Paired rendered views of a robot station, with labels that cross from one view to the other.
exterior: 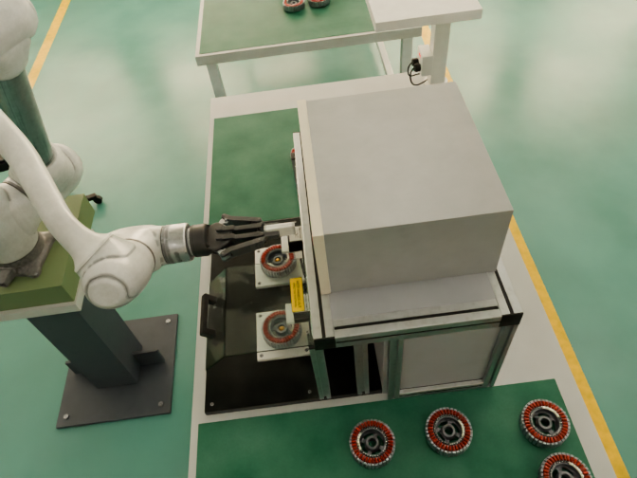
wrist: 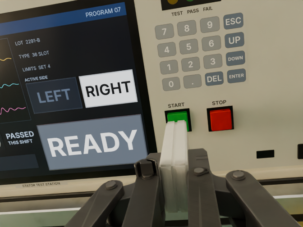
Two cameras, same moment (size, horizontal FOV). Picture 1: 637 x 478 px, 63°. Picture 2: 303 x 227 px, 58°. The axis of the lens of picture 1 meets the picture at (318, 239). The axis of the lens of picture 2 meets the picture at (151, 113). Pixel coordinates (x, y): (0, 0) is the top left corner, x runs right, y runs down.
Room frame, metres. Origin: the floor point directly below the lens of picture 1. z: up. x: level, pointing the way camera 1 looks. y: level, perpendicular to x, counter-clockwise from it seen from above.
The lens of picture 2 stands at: (0.78, 0.25, 1.27)
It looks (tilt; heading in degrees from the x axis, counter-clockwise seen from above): 17 degrees down; 278
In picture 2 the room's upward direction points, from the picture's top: 9 degrees counter-clockwise
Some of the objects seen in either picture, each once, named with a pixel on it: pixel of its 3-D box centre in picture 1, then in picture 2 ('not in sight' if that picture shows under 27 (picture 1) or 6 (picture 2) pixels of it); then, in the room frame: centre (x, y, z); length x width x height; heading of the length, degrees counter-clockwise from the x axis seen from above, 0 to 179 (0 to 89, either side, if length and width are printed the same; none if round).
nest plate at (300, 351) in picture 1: (282, 333); not in sight; (0.75, 0.14, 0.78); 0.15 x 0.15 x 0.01; 89
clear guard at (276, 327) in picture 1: (272, 309); not in sight; (0.67, 0.13, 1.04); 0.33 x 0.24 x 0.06; 89
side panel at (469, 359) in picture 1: (445, 359); not in sight; (0.54, -0.26, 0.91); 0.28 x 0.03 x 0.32; 89
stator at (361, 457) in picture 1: (372, 443); not in sight; (0.42, -0.06, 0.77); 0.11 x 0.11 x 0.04
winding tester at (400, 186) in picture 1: (391, 181); (133, 64); (0.86, -0.19, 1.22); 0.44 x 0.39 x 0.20; 179
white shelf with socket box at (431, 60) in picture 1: (413, 48); not in sight; (1.77, -0.46, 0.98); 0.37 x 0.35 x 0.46; 179
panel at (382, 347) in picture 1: (364, 258); not in sight; (0.87, -0.12, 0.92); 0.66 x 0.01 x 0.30; 179
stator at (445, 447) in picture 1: (448, 432); not in sight; (0.42, -0.25, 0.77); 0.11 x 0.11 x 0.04
